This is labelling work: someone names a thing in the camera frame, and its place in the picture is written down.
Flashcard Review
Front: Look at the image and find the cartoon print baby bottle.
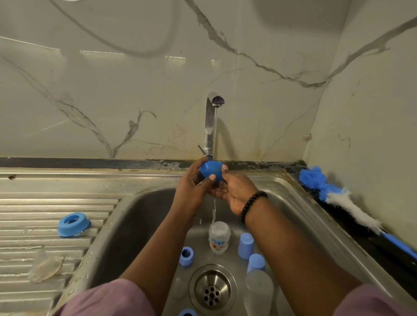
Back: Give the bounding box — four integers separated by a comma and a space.
208, 221, 232, 255

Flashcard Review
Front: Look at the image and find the person's left forearm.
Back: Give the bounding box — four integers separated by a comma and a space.
120, 210, 203, 316

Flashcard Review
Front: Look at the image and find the person's left hand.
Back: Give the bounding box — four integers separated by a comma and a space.
171, 157, 217, 221

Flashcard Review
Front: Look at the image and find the person's right forearm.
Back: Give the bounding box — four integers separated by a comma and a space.
244, 198, 362, 316

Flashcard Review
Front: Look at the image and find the stainless steel sink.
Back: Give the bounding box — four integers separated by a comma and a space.
0, 168, 417, 316

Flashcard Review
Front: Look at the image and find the pink shirt sleeve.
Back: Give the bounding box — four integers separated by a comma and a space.
332, 283, 417, 316
55, 279, 157, 316

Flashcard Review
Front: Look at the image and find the blue cylindrical bottle cap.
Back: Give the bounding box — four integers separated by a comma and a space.
237, 232, 255, 260
247, 253, 267, 273

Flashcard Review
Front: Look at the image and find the clear silicone teat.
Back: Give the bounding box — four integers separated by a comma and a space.
27, 247, 65, 284

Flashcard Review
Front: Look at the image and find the black bead bracelet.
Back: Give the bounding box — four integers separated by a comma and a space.
240, 190, 269, 224

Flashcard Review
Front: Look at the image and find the translucent bottle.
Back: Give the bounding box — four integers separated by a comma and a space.
244, 270, 275, 316

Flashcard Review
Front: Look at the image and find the blue and white bottle brush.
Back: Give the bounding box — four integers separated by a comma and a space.
298, 166, 417, 259

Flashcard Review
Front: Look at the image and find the chrome sink faucet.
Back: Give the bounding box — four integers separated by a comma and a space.
198, 92, 225, 161

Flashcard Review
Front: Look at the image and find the metal sink drain strainer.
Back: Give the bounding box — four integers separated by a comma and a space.
188, 263, 238, 316

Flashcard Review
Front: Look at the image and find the person's right hand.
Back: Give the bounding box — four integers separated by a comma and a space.
207, 164, 261, 217

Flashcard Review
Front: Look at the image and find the dark blue dome cap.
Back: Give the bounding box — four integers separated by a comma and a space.
199, 159, 225, 182

